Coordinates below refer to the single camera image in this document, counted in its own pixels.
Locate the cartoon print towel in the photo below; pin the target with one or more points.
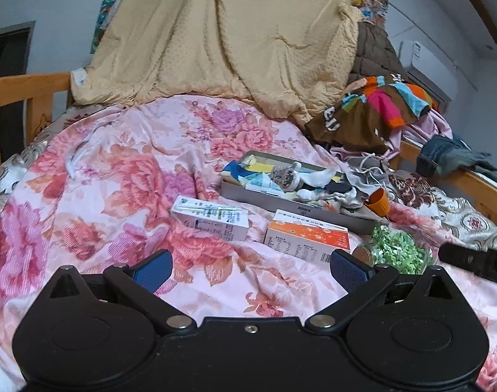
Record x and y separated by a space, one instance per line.
252 166

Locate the blue jeans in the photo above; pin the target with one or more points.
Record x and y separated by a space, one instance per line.
440 157

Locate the dark door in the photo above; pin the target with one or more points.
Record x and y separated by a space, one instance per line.
7 49

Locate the yellow blanket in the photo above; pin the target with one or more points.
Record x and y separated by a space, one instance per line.
211 36

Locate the pink floral bedspread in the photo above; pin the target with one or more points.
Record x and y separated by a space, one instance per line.
109 196

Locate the grey cardboard box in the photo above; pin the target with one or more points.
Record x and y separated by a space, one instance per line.
273 204

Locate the colourful wall poster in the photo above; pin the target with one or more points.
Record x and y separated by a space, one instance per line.
371 0

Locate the orange and white carton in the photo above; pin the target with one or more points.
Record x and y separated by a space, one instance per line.
305 232

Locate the white air conditioner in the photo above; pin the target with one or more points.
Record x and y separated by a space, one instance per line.
428 69

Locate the colourful striped brown garment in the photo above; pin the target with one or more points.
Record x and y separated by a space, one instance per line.
354 122

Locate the white sock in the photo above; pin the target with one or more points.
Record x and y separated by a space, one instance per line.
316 179

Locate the brown quilted jacket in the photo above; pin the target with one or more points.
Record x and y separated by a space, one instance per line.
375 57

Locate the wooden bed board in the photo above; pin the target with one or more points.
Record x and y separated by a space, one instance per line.
477 192

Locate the pastel striped cloth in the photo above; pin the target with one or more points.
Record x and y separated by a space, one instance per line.
258 181

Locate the slatted wooden bed rail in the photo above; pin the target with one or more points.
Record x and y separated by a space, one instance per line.
24 90

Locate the orange cup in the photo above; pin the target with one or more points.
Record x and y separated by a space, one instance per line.
377 202

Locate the glass jar of green pieces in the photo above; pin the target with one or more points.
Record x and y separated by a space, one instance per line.
395 249

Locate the grey face mask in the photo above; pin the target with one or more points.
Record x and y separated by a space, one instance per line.
362 175

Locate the pale pink garment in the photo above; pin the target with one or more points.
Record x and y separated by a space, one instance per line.
428 126

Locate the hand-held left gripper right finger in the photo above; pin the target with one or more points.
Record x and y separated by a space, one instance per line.
348 271

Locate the white and green carton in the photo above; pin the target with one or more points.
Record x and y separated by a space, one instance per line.
211 218

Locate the teal wall poster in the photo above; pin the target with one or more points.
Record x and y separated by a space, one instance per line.
105 20

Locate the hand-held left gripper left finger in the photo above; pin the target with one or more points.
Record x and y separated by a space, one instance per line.
152 271

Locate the dark sock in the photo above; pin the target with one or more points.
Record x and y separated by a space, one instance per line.
340 188

